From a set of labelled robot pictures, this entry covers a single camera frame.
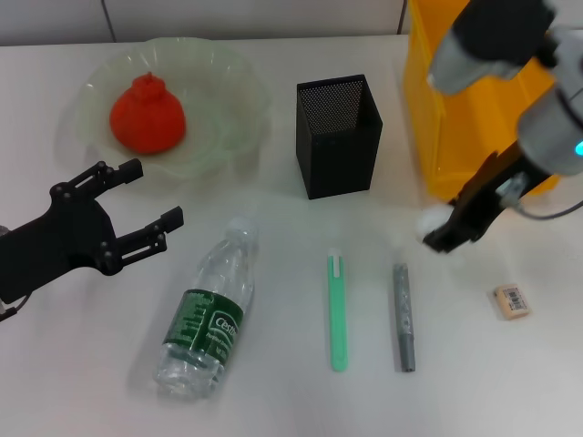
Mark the green pen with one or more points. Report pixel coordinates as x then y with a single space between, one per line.
337 318

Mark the black mesh pen holder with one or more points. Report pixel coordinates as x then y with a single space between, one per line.
337 150

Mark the clear green-label water bottle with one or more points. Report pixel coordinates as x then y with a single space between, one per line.
209 309

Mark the pale green glass fruit plate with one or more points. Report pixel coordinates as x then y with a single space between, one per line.
218 104

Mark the beige barcode eraser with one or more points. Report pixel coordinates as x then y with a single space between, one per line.
512 302

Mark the white paper ball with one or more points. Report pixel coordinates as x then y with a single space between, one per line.
430 218

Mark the yellow plastic bin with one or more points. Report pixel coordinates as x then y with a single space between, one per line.
473 127

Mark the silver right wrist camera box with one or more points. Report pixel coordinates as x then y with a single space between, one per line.
483 41

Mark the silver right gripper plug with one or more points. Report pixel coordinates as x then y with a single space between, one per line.
511 187

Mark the red-orange toy orange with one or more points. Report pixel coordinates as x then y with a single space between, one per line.
148 118

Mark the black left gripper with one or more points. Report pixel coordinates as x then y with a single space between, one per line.
64 241

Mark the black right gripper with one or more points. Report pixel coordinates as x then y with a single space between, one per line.
487 200

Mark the grey marker pen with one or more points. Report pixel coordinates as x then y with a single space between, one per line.
404 318

